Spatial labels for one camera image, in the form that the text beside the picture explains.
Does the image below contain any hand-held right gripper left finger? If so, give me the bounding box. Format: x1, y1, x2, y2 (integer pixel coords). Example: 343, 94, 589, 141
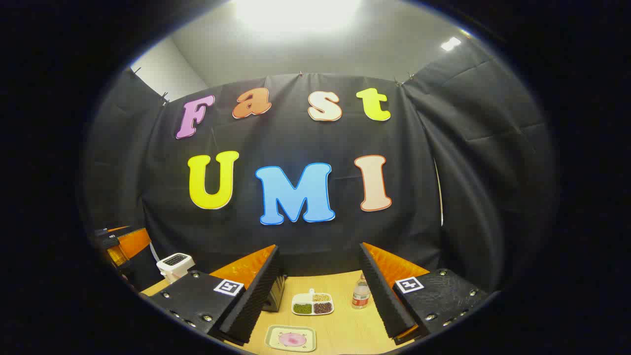
140, 244, 286, 346

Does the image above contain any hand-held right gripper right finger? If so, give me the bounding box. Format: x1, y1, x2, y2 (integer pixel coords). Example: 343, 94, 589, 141
358, 242, 493, 346

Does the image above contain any black electric oven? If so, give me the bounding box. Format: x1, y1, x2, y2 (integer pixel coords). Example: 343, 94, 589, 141
262, 274, 287, 312

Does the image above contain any cream square plate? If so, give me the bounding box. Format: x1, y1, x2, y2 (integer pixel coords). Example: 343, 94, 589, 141
265, 324, 317, 353

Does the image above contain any plastic bottle with red label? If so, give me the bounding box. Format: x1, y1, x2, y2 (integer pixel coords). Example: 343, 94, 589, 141
351, 274, 371, 310

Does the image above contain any white divided dish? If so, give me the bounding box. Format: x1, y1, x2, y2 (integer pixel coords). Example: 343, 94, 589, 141
291, 288, 335, 316

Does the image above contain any white countertop appliance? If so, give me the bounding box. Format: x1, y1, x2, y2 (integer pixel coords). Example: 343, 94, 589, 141
156, 253, 195, 285

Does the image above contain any black backdrop cloth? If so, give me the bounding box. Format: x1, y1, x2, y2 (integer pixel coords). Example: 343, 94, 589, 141
81, 37, 560, 296

